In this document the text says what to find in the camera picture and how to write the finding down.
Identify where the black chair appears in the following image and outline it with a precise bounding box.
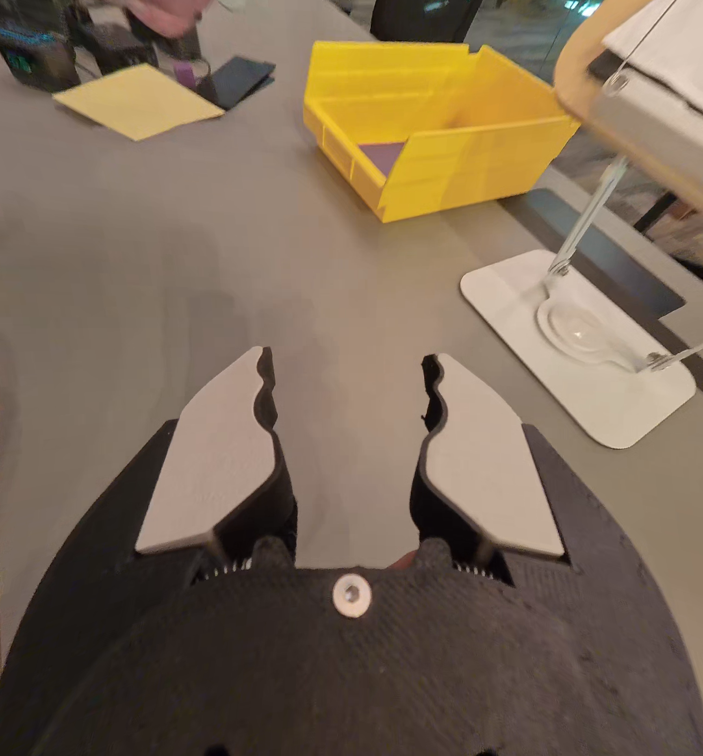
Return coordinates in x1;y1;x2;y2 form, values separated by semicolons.
370;0;483;43

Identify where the purple paper sheet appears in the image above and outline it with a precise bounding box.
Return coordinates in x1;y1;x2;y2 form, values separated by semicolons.
357;141;406;179

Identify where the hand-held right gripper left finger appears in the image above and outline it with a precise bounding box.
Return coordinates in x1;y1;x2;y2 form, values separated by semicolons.
134;345;299;565

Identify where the yellow plastic bin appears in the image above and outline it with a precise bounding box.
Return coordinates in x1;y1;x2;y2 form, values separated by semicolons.
302;40;582;224

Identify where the white lamp stand base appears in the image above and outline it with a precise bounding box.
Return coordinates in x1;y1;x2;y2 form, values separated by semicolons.
459;0;703;450

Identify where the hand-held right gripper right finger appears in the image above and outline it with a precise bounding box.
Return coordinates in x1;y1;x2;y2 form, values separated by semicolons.
409;352;566;569

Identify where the yellow paper sheet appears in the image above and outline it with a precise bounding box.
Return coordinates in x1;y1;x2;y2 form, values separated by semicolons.
52;63;226;143

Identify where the black electronic device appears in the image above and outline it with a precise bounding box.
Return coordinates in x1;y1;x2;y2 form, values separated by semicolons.
0;24;82;92
82;24;160;74

